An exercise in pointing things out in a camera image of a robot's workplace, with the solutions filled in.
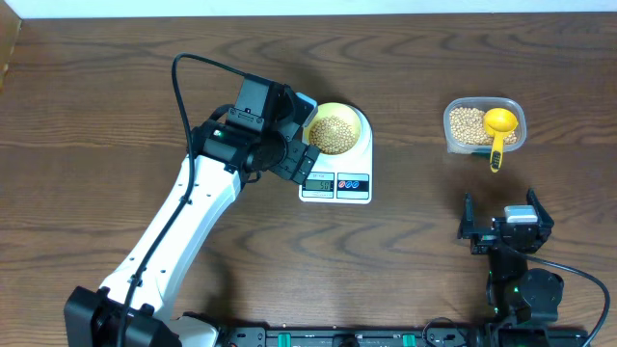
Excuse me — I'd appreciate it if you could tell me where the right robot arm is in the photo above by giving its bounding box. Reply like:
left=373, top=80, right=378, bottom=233
left=457, top=190, right=564, bottom=346

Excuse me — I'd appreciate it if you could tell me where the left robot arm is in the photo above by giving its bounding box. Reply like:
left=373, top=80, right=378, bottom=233
left=64, top=74, right=319, bottom=346

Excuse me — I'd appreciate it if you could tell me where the clear container of soybeans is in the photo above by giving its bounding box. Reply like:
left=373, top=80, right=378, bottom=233
left=443, top=96, right=527, bottom=155

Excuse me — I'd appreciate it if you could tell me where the yellow plastic bowl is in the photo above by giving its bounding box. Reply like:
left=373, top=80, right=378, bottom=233
left=303, top=102, right=362, bottom=155

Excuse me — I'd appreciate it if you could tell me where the white digital kitchen scale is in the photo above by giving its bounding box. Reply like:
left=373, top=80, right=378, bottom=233
left=299, top=106, right=373, bottom=204

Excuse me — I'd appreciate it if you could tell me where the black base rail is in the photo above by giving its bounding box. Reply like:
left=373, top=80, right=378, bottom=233
left=214, top=326, right=587, bottom=347

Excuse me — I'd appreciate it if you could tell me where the yellow plastic measuring scoop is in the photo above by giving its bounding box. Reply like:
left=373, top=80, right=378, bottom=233
left=483, top=108, right=519, bottom=173

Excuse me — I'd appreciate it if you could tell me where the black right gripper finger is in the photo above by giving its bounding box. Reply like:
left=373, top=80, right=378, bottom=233
left=526, top=188, right=554, bottom=227
left=457, top=193, right=475, bottom=239

